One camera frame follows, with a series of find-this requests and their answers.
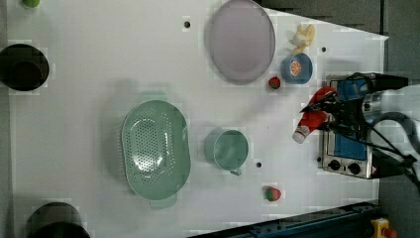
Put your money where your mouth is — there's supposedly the black cylindrical cup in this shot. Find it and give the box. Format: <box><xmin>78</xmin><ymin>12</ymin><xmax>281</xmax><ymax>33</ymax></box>
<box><xmin>0</xmin><ymin>44</ymin><xmax>50</xmax><ymax>91</ymax></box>

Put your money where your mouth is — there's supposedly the green cylinder object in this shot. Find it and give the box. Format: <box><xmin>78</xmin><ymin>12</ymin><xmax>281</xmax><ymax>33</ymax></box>
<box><xmin>23</xmin><ymin>0</ymin><xmax>41</xmax><ymax>8</ymax></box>

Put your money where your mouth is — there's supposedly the small red strawberry toy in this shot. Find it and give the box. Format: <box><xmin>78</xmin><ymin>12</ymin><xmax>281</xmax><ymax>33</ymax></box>
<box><xmin>268</xmin><ymin>76</ymin><xmax>281</xmax><ymax>89</ymax></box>

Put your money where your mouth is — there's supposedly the large red strawberry toy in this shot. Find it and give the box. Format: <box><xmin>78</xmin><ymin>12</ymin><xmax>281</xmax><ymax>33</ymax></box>
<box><xmin>263</xmin><ymin>186</ymin><xmax>281</xmax><ymax>201</ymax></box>

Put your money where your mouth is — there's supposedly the blue bowl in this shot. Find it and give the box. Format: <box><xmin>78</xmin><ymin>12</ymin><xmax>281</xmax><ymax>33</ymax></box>
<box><xmin>279</xmin><ymin>53</ymin><xmax>313</xmax><ymax>84</ymax></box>

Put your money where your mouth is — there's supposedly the grey oval plate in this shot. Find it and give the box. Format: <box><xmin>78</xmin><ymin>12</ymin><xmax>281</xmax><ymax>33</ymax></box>
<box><xmin>206</xmin><ymin>0</ymin><xmax>275</xmax><ymax>84</ymax></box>

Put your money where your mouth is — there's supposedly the red plush ketchup bottle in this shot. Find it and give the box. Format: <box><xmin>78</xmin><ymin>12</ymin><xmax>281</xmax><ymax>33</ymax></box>
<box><xmin>292</xmin><ymin>86</ymin><xmax>336</xmax><ymax>144</ymax></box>

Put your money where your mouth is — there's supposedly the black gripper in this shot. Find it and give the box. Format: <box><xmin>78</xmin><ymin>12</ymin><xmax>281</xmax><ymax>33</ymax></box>
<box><xmin>301</xmin><ymin>73</ymin><xmax>375</xmax><ymax>139</ymax></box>

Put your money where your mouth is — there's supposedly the orange slice toy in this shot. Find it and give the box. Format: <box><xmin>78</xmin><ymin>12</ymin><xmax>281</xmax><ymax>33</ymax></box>
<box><xmin>290</xmin><ymin>60</ymin><xmax>302</xmax><ymax>76</ymax></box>

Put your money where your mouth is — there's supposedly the green pot with handle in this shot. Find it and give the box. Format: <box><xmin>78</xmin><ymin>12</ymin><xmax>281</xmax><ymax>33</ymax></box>
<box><xmin>204</xmin><ymin>128</ymin><xmax>250</xmax><ymax>176</ymax></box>

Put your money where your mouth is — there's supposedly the black cable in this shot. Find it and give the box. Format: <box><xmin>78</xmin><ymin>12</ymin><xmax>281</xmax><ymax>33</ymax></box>
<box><xmin>343</xmin><ymin>112</ymin><xmax>420</xmax><ymax>189</ymax></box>

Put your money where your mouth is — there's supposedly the black toaster oven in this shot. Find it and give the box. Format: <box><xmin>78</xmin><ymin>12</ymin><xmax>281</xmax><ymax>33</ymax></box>
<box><xmin>316</xmin><ymin>72</ymin><xmax>410</xmax><ymax>180</ymax></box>

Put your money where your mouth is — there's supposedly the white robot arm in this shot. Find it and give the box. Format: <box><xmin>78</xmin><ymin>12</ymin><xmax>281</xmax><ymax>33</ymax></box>
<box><xmin>302</xmin><ymin>72</ymin><xmax>419</xmax><ymax>142</ymax></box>

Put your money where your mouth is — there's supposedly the plush banana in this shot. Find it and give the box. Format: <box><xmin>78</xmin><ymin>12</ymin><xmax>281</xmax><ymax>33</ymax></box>
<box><xmin>290</xmin><ymin>25</ymin><xmax>315</xmax><ymax>55</ymax></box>

